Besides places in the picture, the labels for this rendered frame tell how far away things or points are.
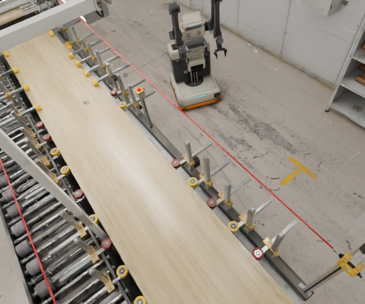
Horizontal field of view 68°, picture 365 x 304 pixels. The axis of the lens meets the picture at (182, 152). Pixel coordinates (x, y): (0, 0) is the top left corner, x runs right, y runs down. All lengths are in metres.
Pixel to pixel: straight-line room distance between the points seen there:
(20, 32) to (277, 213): 2.80
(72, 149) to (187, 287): 1.67
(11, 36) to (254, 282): 1.87
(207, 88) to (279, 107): 1.06
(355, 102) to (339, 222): 1.70
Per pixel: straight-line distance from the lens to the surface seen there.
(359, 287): 3.22
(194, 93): 3.92
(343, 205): 3.48
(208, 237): 2.12
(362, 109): 4.24
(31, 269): 2.55
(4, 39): 1.21
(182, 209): 2.22
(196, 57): 3.61
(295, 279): 2.32
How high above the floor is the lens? 2.92
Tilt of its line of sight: 54 degrees down
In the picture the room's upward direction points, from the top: 11 degrees counter-clockwise
